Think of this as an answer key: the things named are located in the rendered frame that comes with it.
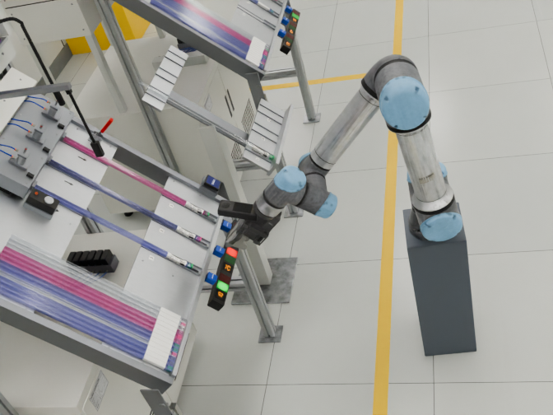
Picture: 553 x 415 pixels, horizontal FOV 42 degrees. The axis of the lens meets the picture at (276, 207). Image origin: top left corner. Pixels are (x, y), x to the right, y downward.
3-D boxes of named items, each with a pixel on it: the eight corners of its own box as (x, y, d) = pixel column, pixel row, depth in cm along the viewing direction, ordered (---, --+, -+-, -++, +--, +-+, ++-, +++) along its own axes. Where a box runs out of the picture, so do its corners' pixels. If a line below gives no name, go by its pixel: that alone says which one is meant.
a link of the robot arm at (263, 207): (260, 201, 194) (265, 181, 200) (252, 210, 197) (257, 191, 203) (283, 213, 196) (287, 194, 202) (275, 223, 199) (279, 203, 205)
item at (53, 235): (111, 157, 222) (118, 146, 219) (26, 324, 174) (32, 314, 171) (11, 103, 214) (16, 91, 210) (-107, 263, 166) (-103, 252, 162)
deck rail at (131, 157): (218, 210, 234) (227, 199, 230) (217, 214, 232) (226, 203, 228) (15, 100, 215) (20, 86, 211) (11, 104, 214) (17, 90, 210)
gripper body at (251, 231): (257, 248, 207) (279, 225, 199) (232, 234, 205) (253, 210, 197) (262, 230, 212) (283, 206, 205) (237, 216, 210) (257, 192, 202)
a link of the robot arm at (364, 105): (384, 30, 186) (286, 162, 212) (392, 51, 177) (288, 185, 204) (420, 51, 190) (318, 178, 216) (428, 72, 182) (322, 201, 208)
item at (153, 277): (217, 208, 230) (222, 202, 228) (164, 381, 182) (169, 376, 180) (165, 180, 225) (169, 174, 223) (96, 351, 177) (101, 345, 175)
